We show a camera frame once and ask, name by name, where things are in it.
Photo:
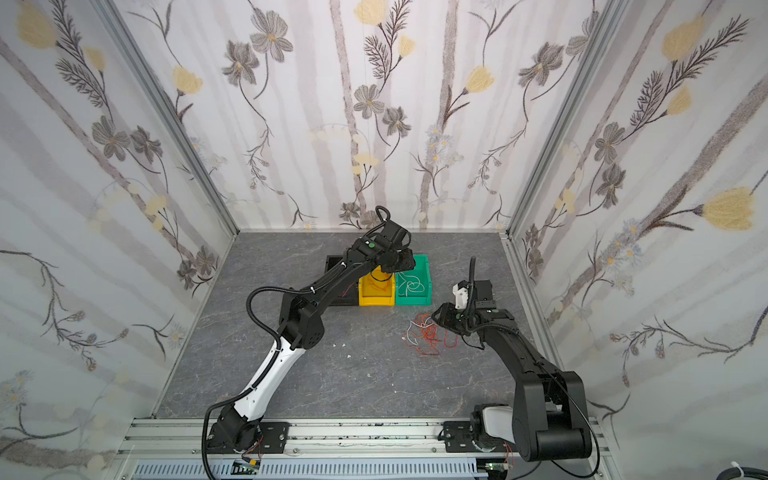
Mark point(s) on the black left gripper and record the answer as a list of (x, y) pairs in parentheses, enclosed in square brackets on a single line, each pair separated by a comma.
[(395, 261)]

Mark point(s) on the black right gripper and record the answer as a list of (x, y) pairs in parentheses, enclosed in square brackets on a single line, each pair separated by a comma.
[(452, 318)]

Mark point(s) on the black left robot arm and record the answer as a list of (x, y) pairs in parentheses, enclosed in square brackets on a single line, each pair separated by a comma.
[(235, 422)]

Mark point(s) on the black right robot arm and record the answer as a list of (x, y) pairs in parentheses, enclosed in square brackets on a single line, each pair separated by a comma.
[(547, 420)]

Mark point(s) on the yellow storage bin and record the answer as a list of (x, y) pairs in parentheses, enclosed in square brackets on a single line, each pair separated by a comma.
[(376, 289)]

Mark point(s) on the green storage bin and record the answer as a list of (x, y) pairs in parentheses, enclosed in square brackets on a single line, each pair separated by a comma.
[(414, 287)]

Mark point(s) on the black storage bin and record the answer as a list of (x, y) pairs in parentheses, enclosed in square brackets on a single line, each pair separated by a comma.
[(347, 291)]

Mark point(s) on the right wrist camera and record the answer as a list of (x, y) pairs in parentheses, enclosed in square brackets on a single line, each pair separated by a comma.
[(461, 295)]

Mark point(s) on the white slotted cable duct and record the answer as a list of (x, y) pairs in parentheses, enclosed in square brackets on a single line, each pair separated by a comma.
[(377, 468)]

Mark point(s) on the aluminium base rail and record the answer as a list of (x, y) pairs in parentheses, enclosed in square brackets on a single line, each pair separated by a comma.
[(319, 438)]

